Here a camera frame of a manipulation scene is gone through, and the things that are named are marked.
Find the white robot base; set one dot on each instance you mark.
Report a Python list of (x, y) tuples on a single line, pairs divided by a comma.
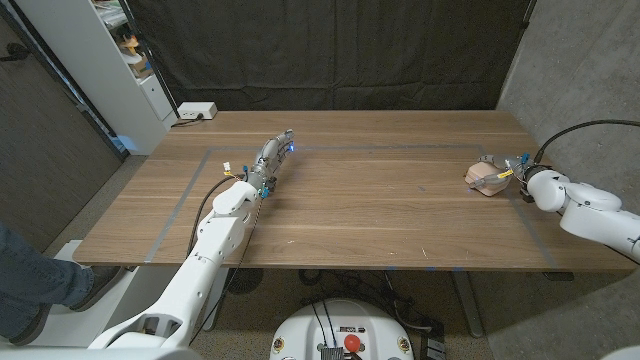
[(305, 330)]

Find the white power strip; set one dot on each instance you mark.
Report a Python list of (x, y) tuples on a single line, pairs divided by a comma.
[(196, 110)]

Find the black backdrop stand pole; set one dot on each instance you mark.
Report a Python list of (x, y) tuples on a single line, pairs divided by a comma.
[(150, 60)]

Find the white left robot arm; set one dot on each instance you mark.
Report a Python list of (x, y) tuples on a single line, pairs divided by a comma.
[(215, 245)]

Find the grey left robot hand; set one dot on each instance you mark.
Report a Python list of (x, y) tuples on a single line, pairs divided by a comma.
[(267, 160)]

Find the cardboard box on shelf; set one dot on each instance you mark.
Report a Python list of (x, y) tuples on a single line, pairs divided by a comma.
[(141, 66)]

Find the white floor platform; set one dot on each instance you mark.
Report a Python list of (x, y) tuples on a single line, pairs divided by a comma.
[(75, 325)]

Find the black round floor object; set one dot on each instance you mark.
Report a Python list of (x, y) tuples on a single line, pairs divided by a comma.
[(244, 280)]

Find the grey table leg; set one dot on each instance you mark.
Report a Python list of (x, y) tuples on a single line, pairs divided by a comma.
[(217, 310), (467, 305)]

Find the yellow toy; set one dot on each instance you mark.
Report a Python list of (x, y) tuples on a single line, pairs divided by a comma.
[(130, 45)]

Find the small tan wooden object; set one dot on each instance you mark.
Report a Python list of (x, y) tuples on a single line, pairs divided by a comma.
[(480, 171)]

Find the white shelf cabinet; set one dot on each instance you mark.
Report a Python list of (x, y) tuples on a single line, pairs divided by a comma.
[(90, 65)]

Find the black backdrop curtain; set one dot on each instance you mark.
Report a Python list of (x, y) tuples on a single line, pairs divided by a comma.
[(325, 50)]

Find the person leg in jeans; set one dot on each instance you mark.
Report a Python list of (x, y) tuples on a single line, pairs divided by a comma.
[(35, 280)]

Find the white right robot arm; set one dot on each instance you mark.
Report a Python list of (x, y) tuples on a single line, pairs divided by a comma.
[(595, 215)]

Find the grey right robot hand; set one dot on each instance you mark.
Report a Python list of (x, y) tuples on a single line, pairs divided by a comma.
[(515, 170)]

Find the red emergency stop button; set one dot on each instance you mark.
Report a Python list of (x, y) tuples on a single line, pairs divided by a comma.
[(352, 342)]

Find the dark shoe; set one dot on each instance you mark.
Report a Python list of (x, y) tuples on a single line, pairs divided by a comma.
[(32, 327), (100, 282)]

